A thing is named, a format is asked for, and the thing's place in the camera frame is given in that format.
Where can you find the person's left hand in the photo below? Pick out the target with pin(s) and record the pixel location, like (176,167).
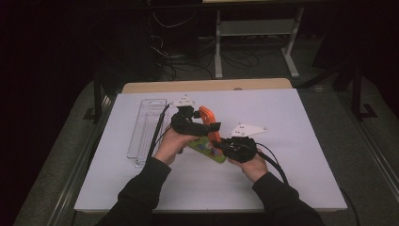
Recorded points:
(169,146)

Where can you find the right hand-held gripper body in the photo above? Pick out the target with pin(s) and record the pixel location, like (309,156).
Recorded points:
(240,149)

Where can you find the clear plastic rack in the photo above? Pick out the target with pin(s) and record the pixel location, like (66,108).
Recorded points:
(147,125)

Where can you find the black metal stand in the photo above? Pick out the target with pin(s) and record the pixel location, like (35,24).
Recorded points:
(356,91)
(98,94)

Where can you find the white metal desk frame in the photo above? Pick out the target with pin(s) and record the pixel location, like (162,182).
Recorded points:
(218,47)

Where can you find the person's right hand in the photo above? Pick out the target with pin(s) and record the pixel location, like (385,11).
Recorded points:
(254,168)

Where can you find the green phone case clown print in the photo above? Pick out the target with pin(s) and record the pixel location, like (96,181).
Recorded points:
(204,146)

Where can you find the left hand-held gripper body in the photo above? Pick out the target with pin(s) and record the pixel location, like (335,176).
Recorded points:
(183,122)

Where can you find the aluminium frame rail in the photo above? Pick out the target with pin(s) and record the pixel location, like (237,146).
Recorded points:
(375,151)
(77,175)

